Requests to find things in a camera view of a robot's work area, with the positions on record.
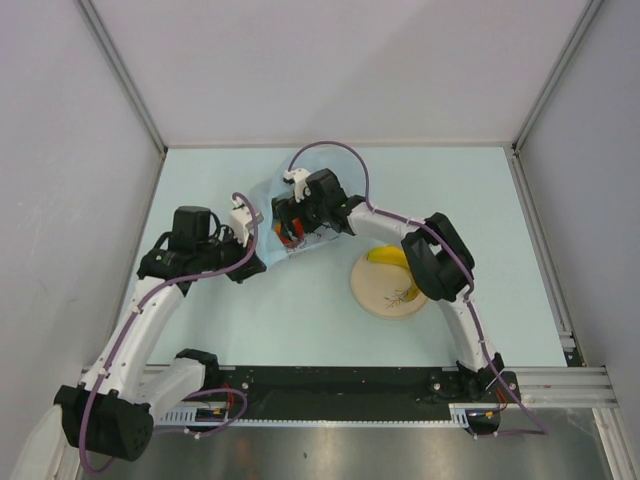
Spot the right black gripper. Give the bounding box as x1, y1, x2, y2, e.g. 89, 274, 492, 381
277, 190, 329, 243

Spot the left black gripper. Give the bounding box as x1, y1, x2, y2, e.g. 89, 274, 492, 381
196, 225, 266, 284

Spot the fake orange persimmon fruit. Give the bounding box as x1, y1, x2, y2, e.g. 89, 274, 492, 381
274, 218, 305, 248

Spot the light blue plastic bag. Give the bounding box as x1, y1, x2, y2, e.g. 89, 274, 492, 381
249, 146, 365, 267

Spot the fake yellow banana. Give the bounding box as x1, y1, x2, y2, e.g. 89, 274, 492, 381
366, 245, 420, 303

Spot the round beige ceramic plate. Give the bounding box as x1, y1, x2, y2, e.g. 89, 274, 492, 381
350, 254, 429, 321

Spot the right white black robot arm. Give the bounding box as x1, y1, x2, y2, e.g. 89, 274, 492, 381
270, 169, 504, 401

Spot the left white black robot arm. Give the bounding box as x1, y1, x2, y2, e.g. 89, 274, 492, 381
54, 194, 266, 472

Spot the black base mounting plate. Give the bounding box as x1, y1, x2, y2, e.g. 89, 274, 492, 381
160, 366, 520, 433

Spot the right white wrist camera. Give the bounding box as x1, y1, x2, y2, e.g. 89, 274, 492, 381
283, 168, 311, 203

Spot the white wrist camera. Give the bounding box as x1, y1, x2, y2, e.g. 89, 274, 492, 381
229, 197, 263, 247
283, 168, 311, 203

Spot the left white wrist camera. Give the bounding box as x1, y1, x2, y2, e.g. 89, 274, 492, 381
229, 197, 263, 247

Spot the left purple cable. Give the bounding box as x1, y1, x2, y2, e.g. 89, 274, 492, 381
77, 192, 260, 474

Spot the purple cable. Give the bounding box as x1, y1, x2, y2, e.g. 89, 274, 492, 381
288, 139, 549, 436
77, 192, 260, 474

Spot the right aluminium corner post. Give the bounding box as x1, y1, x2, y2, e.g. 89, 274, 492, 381
509, 0, 606, 156

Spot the aluminium corner post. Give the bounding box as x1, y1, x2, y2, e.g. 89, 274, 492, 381
509, 0, 606, 156
74, 0, 169, 156

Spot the left aluminium corner post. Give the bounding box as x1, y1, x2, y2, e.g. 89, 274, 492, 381
74, 0, 169, 156

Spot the white slotted cable duct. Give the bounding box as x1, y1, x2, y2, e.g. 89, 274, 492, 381
93, 402, 474, 429

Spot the aluminium front frame rail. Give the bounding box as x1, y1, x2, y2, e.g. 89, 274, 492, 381
80, 364, 614, 407

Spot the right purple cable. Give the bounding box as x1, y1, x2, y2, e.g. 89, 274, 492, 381
288, 139, 549, 436

